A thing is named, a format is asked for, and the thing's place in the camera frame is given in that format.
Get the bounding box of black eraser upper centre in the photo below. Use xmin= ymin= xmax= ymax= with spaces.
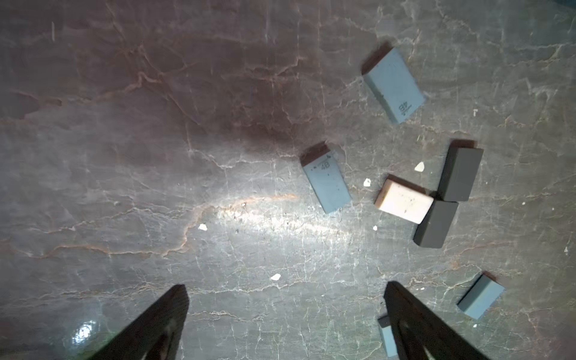
xmin=437 ymin=139 xmax=484 ymax=202

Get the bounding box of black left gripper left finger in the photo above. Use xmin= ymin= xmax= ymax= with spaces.
xmin=91 ymin=284 xmax=189 ymax=360

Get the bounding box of black eraser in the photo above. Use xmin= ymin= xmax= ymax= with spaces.
xmin=437 ymin=139 xmax=484 ymax=202
xmin=413 ymin=200 xmax=458 ymax=248

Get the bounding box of blue eraser tilted top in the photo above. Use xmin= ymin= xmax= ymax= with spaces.
xmin=361 ymin=41 xmax=425 ymax=124

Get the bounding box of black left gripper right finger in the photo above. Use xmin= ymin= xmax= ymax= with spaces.
xmin=384 ymin=280 xmax=488 ymax=360

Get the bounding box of blue eraser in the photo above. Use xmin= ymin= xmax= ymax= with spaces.
xmin=377 ymin=315 xmax=398 ymax=359
xmin=457 ymin=272 xmax=505 ymax=320
xmin=301 ymin=142 xmax=351 ymax=214
xmin=361 ymin=41 xmax=425 ymax=124

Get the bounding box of black eraser lower centre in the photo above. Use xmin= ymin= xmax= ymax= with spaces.
xmin=413 ymin=200 xmax=458 ymax=248

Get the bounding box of white eraser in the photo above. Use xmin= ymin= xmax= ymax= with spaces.
xmin=374 ymin=175 xmax=434 ymax=224

